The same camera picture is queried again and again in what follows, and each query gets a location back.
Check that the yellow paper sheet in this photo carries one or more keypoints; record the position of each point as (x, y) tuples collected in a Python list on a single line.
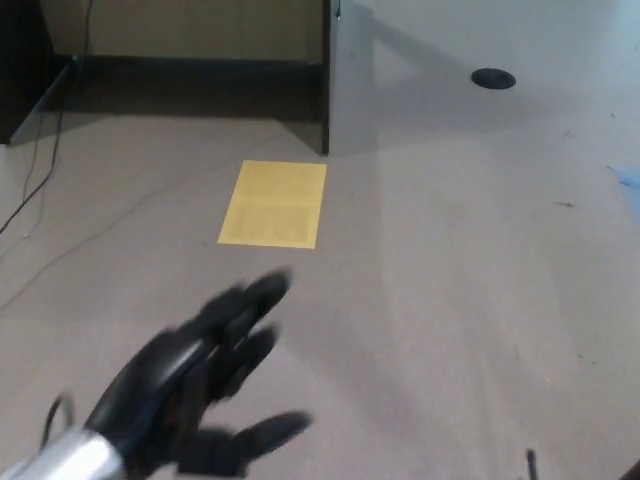
[(274, 204)]

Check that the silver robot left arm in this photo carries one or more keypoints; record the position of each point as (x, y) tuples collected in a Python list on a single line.
[(70, 457)]

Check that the dark wooden desk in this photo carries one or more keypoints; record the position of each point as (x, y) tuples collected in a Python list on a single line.
[(17, 70)]

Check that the blue plastic scrap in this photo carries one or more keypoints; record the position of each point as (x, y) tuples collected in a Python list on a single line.
[(631, 176)]

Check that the black tripod with phone clamp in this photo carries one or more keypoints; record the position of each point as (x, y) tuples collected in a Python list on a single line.
[(531, 465)]

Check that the black round floor cover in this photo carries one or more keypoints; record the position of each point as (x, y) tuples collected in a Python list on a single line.
[(493, 79)]

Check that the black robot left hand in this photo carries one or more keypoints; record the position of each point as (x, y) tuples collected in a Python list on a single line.
[(165, 380)]

